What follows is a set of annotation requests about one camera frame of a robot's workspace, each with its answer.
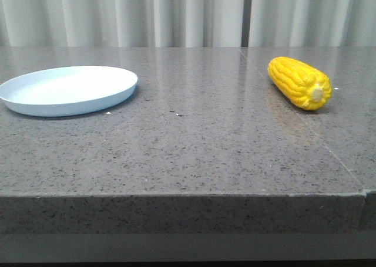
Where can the light blue round plate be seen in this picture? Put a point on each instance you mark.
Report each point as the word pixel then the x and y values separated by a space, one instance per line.
pixel 68 91

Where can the yellow corn cob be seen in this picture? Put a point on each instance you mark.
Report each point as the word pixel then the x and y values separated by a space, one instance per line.
pixel 305 86

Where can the white pleated curtain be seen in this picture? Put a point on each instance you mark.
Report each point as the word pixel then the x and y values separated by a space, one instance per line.
pixel 188 23

